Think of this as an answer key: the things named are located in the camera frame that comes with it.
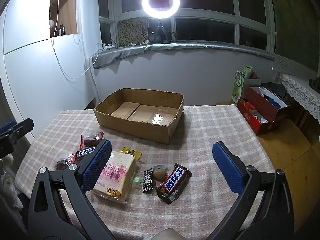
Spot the ring light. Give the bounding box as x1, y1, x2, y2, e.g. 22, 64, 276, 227
141, 0, 181, 20

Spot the pink white bread packet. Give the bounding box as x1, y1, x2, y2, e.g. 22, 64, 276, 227
92, 151, 138, 204

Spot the leopard print cushion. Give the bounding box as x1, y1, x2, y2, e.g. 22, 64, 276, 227
117, 17, 150, 47

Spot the wooden wall shelf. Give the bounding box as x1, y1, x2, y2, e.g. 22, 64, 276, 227
49, 0, 78, 38

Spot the white window frame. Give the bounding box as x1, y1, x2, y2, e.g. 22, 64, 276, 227
99, 0, 277, 53

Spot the white cable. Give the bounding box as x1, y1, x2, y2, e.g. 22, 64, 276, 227
51, 0, 100, 79

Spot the small black packet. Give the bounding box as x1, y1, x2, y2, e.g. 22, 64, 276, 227
142, 167, 157, 193

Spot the white lace cloth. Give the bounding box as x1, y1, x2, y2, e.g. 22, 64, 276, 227
277, 72, 320, 124

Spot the black tripod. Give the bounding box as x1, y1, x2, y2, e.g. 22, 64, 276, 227
152, 17, 169, 44

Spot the red date packet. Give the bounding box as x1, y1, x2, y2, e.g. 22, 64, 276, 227
80, 132, 104, 150
55, 152, 80, 172

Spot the green paper bag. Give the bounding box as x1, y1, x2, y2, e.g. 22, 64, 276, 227
232, 65, 254, 105

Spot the red cardboard box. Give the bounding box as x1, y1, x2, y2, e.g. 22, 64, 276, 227
236, 86, 290, 136

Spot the small chocolate bar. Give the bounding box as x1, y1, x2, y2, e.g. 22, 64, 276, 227
76, 148, 97, 158

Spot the round ball candy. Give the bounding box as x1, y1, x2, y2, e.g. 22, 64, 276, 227
153, 165, 169, 182

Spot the yellow snack packet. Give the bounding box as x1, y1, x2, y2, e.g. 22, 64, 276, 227
122, 147, 142, 160

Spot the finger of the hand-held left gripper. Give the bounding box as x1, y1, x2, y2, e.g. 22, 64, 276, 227
0, 119, 34, 158

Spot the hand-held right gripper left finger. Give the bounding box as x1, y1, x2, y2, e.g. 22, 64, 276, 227
27, 139, 118, 240

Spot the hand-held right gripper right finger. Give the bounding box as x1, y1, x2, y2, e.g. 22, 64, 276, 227
212, 141, 295, 240

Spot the large brown chocolate bar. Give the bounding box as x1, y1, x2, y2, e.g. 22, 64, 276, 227
155, 163, 192, 205

